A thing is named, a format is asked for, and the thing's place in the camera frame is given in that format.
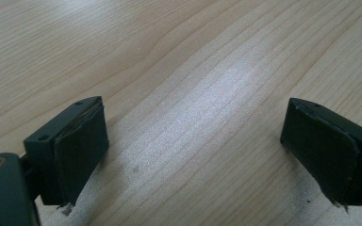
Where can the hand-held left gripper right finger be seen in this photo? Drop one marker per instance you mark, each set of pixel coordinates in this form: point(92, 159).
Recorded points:
point(323, 150)

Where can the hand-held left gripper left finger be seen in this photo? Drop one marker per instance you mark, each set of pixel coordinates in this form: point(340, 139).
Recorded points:
point(72, 150)

